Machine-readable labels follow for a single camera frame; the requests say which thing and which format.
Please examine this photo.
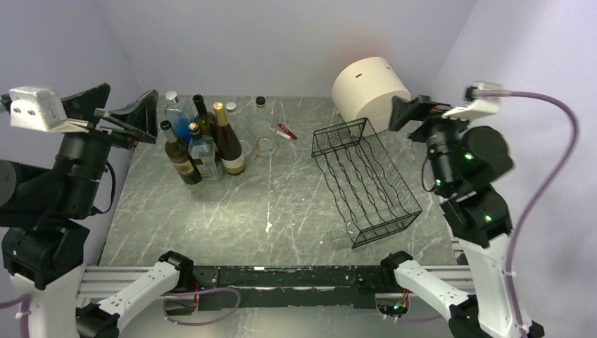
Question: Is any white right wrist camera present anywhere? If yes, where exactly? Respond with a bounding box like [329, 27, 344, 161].
[441, 82, 503, 121]

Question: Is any silver capped clear bottle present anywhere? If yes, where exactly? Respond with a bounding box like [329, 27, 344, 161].
[225, 101, 253, 158]

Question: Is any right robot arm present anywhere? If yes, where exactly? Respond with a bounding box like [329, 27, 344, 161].
[379, 96, 545, 337]

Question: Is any dark wine bottle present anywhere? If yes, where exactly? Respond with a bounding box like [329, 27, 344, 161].
[192, 94, 218, 142]

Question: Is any white marker pen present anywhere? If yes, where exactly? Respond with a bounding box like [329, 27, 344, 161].
[276, 130, 292, 140]

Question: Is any cream cylindrical appliance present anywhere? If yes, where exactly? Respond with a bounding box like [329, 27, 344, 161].
[332, 57, 411, 133]

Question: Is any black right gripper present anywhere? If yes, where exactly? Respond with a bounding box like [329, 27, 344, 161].
[387, 92, 478, 189]

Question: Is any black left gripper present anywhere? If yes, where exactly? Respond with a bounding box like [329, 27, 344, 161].
[53, 81, 161, 212]

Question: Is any gold capped amber wine bottle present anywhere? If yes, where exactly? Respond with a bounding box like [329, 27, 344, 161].
[213, 101, 246, 175]

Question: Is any blue labelled clear bottle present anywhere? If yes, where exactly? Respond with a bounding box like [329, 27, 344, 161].
[165, 91, 196, 141]

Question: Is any black wire wine rack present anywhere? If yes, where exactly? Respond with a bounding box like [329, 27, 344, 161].
[311, 118, 422, 249]

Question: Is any silver necked green wine bottle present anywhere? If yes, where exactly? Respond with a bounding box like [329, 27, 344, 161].
[159, 120, 202, 185]

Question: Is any black gold capped clear bottle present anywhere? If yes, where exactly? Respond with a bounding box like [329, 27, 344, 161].
[188, 123, 223, 181]

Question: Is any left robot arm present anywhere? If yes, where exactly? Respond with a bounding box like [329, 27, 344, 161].
[1, 83, 199, 337]

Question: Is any red utility knife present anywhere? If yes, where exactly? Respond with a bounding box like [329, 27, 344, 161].
[278, 123, 298, 139]

